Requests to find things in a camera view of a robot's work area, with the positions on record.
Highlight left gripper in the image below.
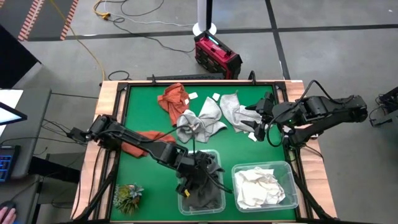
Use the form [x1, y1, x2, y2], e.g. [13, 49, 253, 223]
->
[175, 149, 234, 198]

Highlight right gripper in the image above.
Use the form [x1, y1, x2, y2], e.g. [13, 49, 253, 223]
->
[241, 91, 282, 143]

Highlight dark gray plain towel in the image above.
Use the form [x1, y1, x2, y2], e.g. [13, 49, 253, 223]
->
[182, 151, 225, 211]

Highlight narrow clear plastic bin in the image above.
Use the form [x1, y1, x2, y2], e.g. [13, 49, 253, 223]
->
[177, 149, 227, 216]

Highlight plain white towel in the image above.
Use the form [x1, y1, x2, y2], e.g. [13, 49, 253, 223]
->
[234, 166, 286, 210]

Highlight wide clear plastic bin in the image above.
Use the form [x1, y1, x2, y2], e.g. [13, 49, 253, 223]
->
[231, 161, 299, 213]

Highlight orange towel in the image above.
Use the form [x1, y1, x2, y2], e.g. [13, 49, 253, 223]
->
[121, 130, 177, 159]
[157, 82, 199, 127]

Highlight red and black toolbox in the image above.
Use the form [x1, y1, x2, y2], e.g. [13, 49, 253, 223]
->
[193, 30, 243, 80]

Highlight green table mat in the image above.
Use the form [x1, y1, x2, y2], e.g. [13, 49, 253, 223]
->
[110, 84, 298, 222]

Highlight small succulent plant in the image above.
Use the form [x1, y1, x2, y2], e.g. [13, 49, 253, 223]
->
[112, 182, 146, 215]

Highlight white tower fan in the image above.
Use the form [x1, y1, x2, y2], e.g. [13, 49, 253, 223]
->
[192, 0, 218, 37]

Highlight gray desk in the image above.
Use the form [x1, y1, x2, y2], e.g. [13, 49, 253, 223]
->
[0, 88, 52, 224]

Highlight black computer mouse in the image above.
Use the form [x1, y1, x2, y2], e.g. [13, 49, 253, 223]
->
[0, 200, 16, 214]

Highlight backlit computer keyboard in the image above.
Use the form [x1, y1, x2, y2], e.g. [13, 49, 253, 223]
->
[0, 145, 21, 183]

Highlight person's hand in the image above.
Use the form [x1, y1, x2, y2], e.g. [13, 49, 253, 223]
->
[0, 207, 17, 224]

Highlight tilted computer monitor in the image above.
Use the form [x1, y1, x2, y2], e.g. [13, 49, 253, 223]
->
[0, 101, 28, 126]

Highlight large black panel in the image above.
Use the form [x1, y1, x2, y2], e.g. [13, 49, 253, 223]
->
[0, 24, 42, 90]

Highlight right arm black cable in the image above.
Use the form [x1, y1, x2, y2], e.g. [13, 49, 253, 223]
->
[266, 80, 355, 148]

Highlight long black floor cable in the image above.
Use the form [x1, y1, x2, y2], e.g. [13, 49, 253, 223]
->
[110, 17, 196, 54]

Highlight white floor cable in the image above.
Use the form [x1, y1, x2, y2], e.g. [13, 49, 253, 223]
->
[103, 0, 195, 27]

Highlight black equipment with cables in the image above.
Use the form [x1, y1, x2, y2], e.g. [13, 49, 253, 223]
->
[369, 86, 398, 128]

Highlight coiled black cable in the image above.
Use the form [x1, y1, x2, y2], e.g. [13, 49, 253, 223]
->
[108, 70, 131, 82]

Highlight curved black floor cable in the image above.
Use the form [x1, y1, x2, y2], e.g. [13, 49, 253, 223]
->
[120, 0, 165, 17]

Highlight long yellow floor cable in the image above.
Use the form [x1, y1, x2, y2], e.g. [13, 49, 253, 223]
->
[48, 0, 106, 82]

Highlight yellow plug cord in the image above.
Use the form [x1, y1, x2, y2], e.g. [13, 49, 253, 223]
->
[92, 0, 112, 21]

